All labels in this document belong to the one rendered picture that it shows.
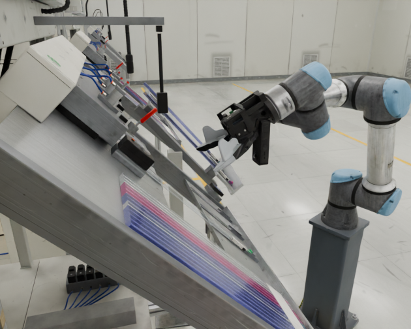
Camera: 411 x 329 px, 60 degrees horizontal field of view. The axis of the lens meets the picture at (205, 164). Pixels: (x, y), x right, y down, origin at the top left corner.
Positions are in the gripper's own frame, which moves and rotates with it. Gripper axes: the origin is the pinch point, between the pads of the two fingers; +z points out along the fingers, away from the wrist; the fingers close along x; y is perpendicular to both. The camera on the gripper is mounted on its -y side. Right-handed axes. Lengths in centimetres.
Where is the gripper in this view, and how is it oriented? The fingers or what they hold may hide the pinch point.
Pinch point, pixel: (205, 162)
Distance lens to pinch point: 85.0
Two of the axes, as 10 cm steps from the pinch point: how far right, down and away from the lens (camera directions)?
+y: -4.9, -7.5, -4.4
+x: 2.7, 3.5, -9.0
